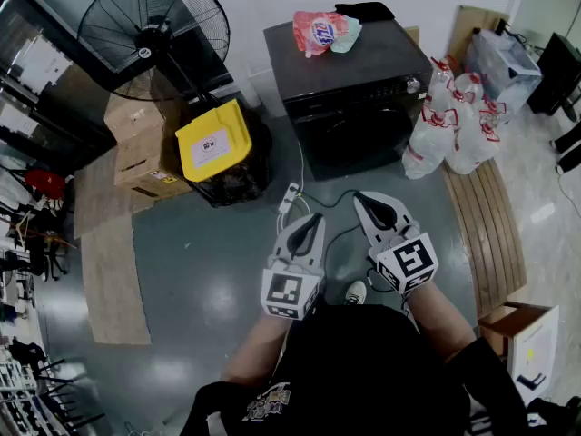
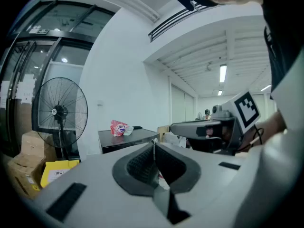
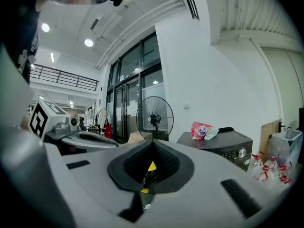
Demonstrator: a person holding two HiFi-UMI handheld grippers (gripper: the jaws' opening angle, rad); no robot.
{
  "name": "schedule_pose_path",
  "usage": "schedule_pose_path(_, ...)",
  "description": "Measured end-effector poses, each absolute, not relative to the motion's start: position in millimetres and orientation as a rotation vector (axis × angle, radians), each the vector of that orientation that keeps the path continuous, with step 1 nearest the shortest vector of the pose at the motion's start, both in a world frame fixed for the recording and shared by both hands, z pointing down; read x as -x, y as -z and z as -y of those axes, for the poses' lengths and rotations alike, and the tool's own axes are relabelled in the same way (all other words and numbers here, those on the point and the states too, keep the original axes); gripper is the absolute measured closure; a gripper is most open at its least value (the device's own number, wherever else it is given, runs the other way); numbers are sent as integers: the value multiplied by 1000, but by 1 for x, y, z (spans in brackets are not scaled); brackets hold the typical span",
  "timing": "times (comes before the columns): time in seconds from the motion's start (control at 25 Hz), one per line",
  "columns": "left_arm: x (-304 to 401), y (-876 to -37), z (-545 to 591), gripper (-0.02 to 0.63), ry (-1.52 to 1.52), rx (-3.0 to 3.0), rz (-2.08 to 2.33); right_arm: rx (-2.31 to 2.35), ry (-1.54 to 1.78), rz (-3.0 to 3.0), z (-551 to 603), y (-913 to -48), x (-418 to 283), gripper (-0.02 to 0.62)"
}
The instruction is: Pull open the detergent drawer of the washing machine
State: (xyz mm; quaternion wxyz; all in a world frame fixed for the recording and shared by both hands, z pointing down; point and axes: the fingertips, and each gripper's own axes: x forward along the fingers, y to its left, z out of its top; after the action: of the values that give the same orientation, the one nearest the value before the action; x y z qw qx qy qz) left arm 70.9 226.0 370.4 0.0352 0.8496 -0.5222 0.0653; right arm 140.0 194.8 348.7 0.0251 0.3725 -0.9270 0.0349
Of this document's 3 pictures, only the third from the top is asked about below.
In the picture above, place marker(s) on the dark grey washing machine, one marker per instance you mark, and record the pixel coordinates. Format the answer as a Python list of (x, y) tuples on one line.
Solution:
[(221, 139)]

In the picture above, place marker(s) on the white ceiling air conditioner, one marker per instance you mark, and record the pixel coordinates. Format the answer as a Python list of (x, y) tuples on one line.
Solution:
[(107, 24)]

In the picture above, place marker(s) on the white ceiling pipes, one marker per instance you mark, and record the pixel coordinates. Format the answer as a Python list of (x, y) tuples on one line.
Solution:
[(133, 30)]

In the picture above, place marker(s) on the black pedestal fan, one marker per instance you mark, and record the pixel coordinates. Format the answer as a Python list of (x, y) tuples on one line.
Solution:
[(154, 119)]

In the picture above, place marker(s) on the white wall switch plate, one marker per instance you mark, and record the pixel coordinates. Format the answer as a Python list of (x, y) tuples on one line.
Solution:
[(186, 104)]

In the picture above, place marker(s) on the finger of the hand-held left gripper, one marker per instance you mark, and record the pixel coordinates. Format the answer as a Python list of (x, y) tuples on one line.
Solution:
[(76, 141)]

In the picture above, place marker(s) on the brown cardboard box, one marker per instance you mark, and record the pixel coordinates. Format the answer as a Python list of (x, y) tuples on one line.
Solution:
[(136, 136)]

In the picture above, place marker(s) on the red snack packet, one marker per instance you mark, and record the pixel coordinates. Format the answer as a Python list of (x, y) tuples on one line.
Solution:
[(200, 129)]

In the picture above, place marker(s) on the round ceiling light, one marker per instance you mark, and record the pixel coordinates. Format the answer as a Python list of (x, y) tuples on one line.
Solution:
[(88, 42), (45, 27)]

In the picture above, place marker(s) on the black ceiling air vent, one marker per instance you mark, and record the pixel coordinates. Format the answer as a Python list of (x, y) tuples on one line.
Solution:
[(190, 1)]

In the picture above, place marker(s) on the person's black t-shirt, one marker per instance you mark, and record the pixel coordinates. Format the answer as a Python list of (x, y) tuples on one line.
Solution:
[(23, 44)]

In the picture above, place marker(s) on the black-framed glass door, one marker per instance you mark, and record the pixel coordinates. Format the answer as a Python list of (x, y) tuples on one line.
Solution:
[(133, 63)]

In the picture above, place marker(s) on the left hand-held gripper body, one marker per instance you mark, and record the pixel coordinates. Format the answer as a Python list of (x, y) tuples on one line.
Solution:
[(40, 120)]

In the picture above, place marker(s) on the small black flat object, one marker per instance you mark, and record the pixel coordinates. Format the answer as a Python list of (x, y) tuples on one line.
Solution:
[(226, 129)]

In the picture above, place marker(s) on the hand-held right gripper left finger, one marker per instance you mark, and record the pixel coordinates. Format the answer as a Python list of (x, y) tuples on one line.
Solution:
[(95, 174)]

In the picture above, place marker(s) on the grey bin with plastic bag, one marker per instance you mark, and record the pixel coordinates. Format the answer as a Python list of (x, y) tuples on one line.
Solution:
[(285, 146)]

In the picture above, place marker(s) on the brown cardboard sheet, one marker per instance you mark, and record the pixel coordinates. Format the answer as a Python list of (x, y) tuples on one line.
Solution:
[(268, 136)]

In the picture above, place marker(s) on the yellow box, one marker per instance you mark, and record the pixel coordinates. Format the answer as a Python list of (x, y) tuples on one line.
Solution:
[(152, 167)]

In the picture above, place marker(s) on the clothes rack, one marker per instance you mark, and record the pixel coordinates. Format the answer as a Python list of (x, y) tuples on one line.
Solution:
[(101, 120)]

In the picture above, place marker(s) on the black balcony railing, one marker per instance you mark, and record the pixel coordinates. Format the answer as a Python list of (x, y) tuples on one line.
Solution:
[(64, 77)]

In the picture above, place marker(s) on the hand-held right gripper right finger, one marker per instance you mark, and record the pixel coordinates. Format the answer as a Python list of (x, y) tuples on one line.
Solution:
[(202, 198)]

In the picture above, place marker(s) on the pale translucent pouch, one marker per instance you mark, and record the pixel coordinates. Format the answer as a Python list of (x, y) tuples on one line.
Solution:
[(211, 134)]

